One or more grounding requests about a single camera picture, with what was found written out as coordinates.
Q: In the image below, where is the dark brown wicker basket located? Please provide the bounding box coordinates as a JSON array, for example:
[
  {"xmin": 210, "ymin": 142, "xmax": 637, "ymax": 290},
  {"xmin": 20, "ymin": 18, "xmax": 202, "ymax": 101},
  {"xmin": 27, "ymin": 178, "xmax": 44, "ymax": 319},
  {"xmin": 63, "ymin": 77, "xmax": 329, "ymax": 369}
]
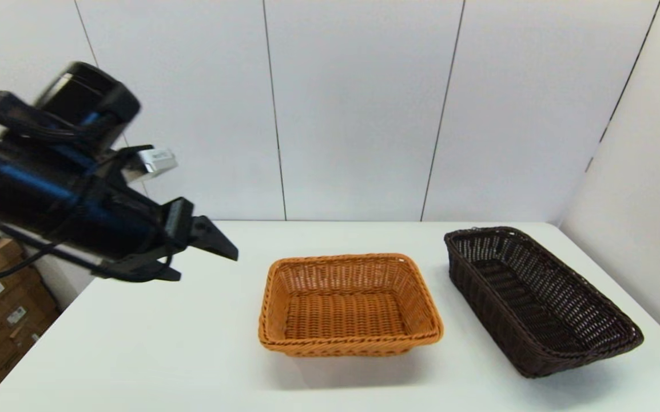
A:
[{"xmin": 444, "ymin": 227, "xmax": 645, "ymax": 379}]

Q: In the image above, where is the orange wicker basket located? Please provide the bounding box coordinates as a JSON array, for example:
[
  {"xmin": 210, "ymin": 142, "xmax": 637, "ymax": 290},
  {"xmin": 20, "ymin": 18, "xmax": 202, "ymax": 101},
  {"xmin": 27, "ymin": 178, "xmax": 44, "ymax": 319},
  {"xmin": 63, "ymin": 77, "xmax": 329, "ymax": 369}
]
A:
[{"xmin": 258, "ymin": 253, "xmax": 444, "ymax": 358}]

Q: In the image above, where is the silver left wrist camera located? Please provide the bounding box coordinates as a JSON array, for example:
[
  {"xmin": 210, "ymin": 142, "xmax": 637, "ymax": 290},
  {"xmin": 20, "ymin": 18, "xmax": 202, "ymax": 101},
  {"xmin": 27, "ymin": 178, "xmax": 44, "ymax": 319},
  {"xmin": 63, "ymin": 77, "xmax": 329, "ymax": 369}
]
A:
[{"xmin": 117, "ymin": 146, "xmax": 178, "ymax": 185}]

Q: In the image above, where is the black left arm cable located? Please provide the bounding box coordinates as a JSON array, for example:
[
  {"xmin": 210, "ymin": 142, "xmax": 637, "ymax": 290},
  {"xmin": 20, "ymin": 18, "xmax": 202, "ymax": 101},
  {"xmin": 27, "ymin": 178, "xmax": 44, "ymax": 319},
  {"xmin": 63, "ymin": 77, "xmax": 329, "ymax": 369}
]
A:
[{"xmin": 0, "ymin": 220, "xmax": 113, "ymax": 287}]

